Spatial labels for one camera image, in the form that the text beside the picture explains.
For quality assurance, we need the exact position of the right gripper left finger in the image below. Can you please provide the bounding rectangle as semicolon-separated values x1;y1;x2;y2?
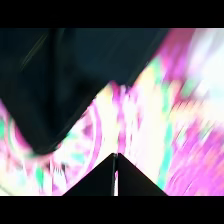
63;152;116;197

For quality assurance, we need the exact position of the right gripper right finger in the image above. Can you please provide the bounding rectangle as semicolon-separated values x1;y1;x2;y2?
116;152;168;197

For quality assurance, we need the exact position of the black garment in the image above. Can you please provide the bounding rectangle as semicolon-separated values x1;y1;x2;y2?
0;27;172;156

